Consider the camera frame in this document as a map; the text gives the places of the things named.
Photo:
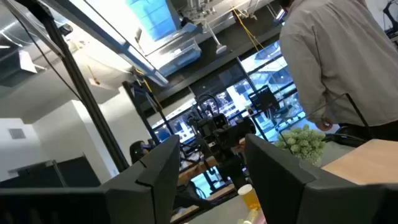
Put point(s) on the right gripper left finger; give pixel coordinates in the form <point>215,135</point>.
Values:
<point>149,186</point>

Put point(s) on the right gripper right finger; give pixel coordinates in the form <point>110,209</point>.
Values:
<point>280,186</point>

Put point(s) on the large orange pill bottle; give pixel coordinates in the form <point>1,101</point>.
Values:
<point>250,199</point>

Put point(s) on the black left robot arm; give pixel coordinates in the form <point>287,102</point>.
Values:
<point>230,168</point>

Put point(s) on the potted green plant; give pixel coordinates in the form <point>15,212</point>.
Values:
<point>301,143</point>

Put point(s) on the black low cabinet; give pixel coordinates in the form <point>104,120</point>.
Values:
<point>74,174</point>

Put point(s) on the black rig pole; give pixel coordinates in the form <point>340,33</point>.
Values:
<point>84,93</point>

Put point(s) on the person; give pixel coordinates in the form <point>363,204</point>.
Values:
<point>342,62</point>

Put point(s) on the wooden shelf with black frame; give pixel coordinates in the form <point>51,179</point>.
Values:
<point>367,161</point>

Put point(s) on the grey wall vent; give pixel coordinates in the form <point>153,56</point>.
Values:
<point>17,133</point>

